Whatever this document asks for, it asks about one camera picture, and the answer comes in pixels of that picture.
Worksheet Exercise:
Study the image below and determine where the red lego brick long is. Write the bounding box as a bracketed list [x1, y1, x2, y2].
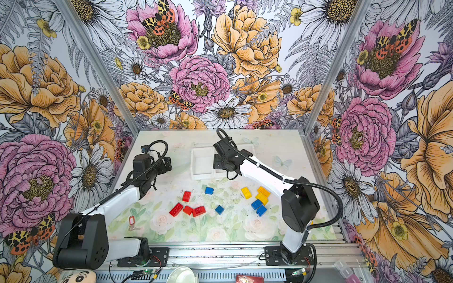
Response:
[169, 203, 184, 217]

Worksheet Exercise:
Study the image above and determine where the aluminium frame rail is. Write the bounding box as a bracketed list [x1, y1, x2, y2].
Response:
[95, 241, 367, 272]

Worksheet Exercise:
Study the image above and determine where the red box at bottom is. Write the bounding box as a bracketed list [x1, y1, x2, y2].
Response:
[235, 275, 264, 283]

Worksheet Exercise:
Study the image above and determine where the clear plastic container corner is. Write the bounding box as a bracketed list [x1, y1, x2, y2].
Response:
[334, 260, 361, 283]

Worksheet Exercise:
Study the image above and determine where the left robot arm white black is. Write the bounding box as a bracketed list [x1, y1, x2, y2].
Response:
[53, 140, 172, 270]

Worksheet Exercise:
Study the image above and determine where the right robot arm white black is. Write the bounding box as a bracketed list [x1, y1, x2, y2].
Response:
[213, 137, 320, 265]

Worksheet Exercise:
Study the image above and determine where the cartoon face plush toy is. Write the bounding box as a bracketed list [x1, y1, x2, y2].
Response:
[59, 270, 97, 283]

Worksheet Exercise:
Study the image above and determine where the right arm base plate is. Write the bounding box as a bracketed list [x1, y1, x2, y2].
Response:
[264, 245, 315, 266]

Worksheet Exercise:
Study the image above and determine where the white three-compartment container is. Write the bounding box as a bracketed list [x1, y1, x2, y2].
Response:
[190, 143, 256, 181]

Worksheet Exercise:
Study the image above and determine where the red key tag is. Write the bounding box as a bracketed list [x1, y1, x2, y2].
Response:
[129, 216, 136, 226]

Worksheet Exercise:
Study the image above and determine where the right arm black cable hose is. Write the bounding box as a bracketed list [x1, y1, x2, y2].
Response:
[216, 128, 344, 231]

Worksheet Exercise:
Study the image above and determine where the red lego brick small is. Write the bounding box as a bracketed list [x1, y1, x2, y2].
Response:
[183, 206, 193, 216]

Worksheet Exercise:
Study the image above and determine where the blue lego brick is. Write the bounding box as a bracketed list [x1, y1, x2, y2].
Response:
[256, 205, 267, 217]
[205, 187, 214, 195]
[215, 205, 225, 215]
[251, 199, 263, 211]

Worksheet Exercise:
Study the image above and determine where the yellow lego brick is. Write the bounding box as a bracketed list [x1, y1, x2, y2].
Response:
[241, 187, 252, 199]
[257, 186, 271, 198]
[256, 193, 268, 206]

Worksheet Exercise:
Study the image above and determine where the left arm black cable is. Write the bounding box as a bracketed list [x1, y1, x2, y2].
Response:
[56, 139, 169, 248]

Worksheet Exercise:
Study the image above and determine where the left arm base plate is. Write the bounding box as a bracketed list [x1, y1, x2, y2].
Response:
[117, 247, 170, 268]

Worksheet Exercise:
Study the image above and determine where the white round bowl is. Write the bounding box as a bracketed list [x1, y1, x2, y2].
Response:
[166, 266, 199, 283]

